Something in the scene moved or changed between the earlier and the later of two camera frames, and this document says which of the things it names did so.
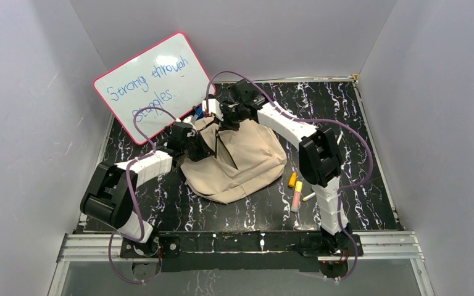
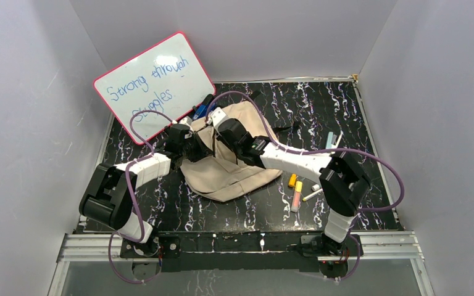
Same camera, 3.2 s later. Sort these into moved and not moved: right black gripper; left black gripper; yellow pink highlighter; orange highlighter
Moved: right black gripper
Not moved: orange highlighter; yellow pink highlighter; left black gripper
